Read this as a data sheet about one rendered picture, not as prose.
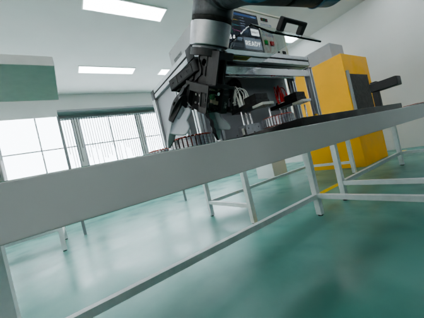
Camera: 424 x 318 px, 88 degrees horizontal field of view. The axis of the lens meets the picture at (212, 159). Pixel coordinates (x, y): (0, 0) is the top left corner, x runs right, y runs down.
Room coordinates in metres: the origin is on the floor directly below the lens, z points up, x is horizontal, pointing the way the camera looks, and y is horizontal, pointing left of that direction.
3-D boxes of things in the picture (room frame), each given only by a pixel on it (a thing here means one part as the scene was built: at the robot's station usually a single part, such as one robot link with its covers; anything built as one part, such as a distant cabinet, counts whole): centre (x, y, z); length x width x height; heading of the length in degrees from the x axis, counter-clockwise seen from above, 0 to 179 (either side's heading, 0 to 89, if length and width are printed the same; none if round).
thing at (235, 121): (1.05, -0.22, 0.92); 0.66 x 0.01 x 0.30; 123
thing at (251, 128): (0.89, -0.18, 0.80); 0.07 x 0.05 x 0.06; 123
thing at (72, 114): (3.95, 1.46, 0.96); 1.84 x 0.50 x 1.93; 123
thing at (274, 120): (0.77, -0.26, 0.80); 0.11 x 0.11 x 0.04
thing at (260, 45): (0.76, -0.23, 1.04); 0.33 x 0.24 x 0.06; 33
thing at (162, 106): (0.99, 0.14, 0.91); 0.28 x 0.03 x 0.32; 33
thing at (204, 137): (0.52, 0.04, 0.77); 0.11 x 0.11 x 0.04
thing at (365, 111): (0.85, -0.35, 0.76); 0.64 x 0.47 x 0.02; 123
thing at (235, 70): (0.92, -0.30, 1.03); 0.62 x 0.01 x 0.03; 123
